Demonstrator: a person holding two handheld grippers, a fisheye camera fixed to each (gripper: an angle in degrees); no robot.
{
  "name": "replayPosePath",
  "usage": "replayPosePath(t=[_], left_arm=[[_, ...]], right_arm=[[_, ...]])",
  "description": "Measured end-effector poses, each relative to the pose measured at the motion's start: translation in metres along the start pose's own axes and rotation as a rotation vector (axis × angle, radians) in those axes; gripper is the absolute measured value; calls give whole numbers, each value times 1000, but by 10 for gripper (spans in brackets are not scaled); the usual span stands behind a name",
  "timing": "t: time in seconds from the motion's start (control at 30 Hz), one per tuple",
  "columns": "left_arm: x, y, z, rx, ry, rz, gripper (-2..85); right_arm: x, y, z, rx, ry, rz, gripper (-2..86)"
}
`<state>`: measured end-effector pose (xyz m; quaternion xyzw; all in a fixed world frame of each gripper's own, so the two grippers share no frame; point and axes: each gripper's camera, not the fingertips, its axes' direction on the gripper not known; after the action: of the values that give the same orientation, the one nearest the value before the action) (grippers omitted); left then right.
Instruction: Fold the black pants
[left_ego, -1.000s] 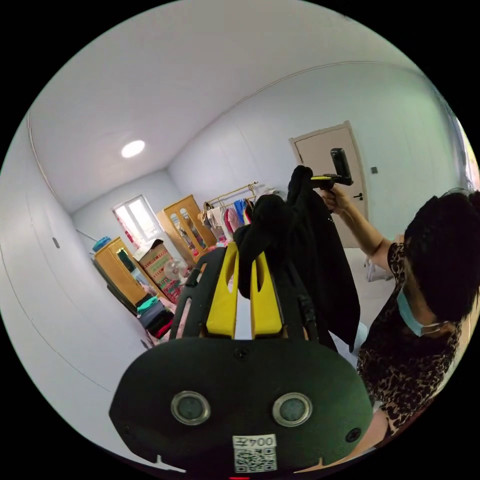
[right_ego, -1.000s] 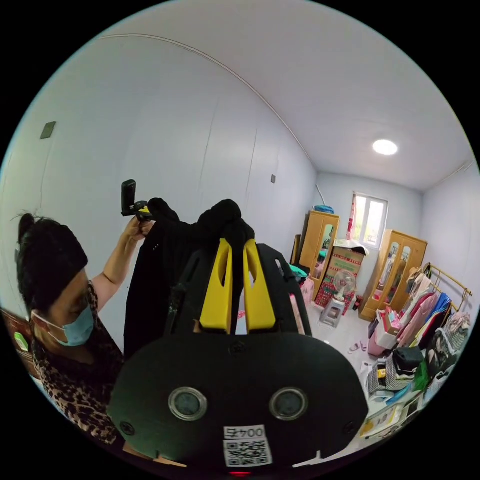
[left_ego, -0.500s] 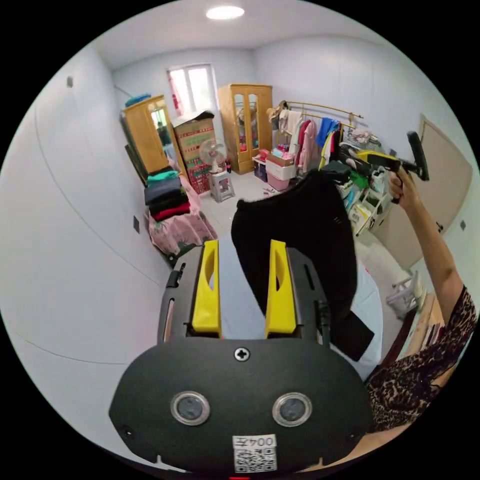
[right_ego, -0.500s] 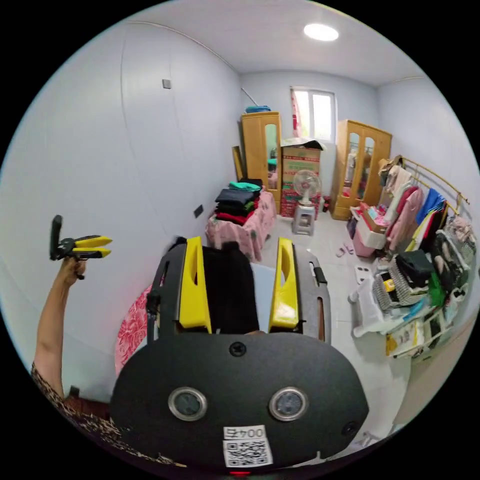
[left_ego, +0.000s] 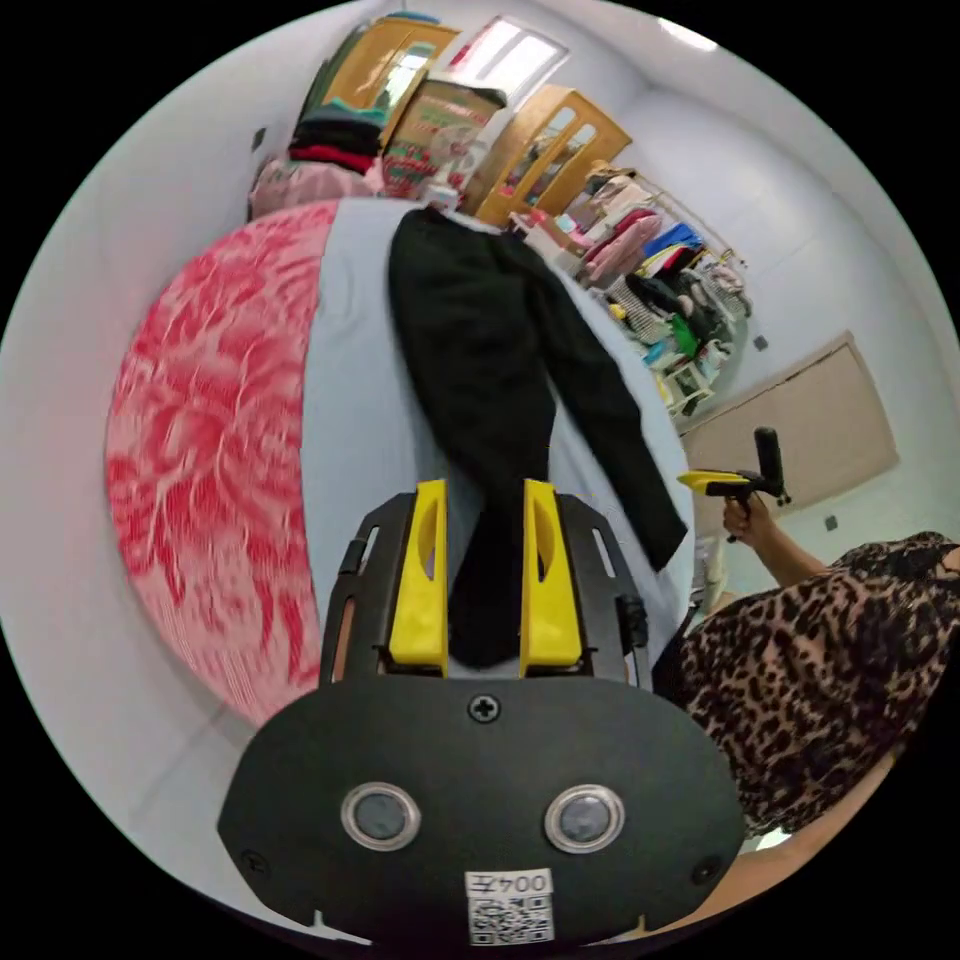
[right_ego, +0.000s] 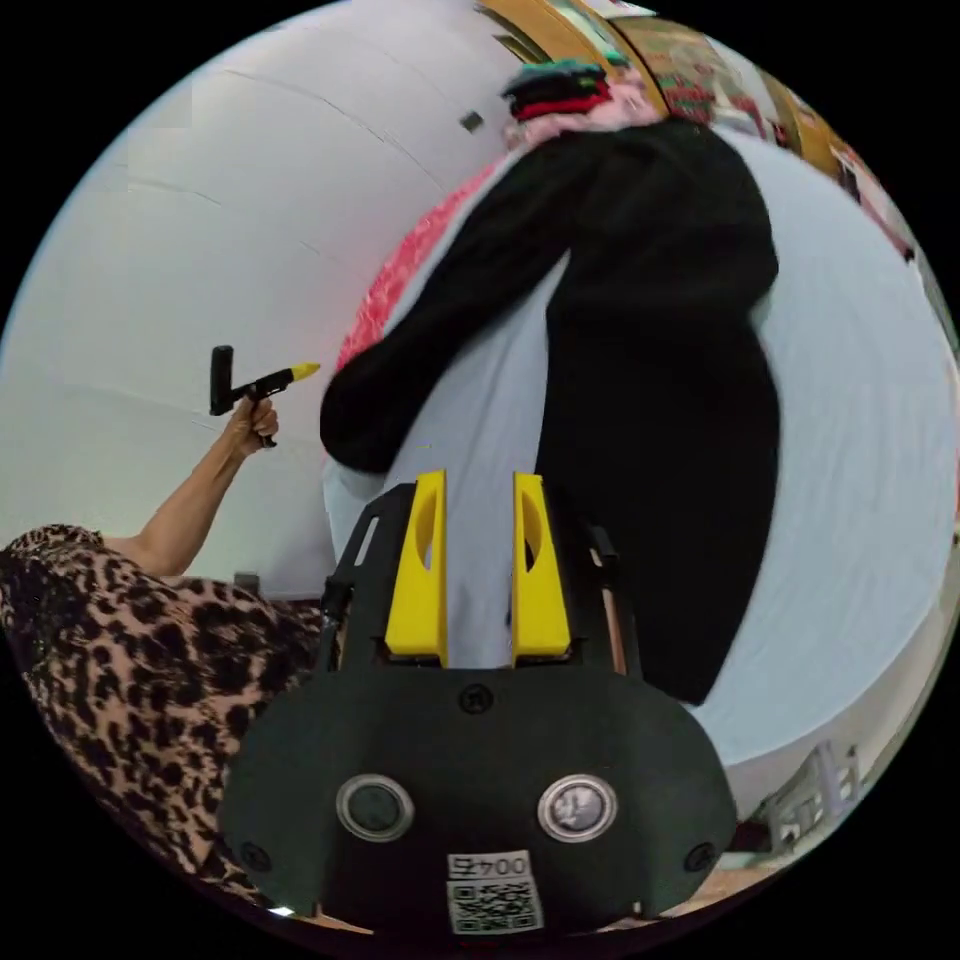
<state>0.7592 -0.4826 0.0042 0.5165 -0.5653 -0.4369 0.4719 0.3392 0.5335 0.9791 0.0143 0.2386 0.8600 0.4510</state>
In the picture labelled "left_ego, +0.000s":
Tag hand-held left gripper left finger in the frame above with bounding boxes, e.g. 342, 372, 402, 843
387, 479, 452, 670

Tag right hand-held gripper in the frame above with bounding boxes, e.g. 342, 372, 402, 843
676, 469, 794, 544

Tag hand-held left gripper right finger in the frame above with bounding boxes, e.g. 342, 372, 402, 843
518, 479, 583, 680

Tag black pants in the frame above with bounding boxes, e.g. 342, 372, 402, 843
387, 206, 690, 670

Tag person's right forearm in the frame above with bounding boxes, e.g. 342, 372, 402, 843
758, 530, 838, 595

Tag person's right hand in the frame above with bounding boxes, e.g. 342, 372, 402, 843
722, 494, 783, 560

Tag white stool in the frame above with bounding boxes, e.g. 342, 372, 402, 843
658, 352, 715, 419

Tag beige door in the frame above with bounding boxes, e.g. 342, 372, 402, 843
678, 329, 900, 514

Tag clothes rack with garments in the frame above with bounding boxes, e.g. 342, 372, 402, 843
583, 159, 754, 380

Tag person's body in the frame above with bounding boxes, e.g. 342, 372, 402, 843
650, 530, 960, 890

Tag bed with red printed quilt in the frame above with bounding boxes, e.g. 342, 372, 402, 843
104, 196, 700, 730

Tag wooden cupboard with glass doors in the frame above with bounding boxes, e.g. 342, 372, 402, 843
473, 84, 634, 229
302, 14, 462, 148

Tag pink pillow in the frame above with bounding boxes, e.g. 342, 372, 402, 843
248, 155, 378, 222

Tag red and green printed carton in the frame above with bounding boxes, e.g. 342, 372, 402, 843
380, 73, 510, 205

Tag pile of clothes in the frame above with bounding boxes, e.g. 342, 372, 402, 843
287, 103, 388, 176

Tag window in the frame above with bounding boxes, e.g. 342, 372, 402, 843
448, 17, 570, 94

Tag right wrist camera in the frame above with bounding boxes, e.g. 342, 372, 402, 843
753, 425, 787, 499

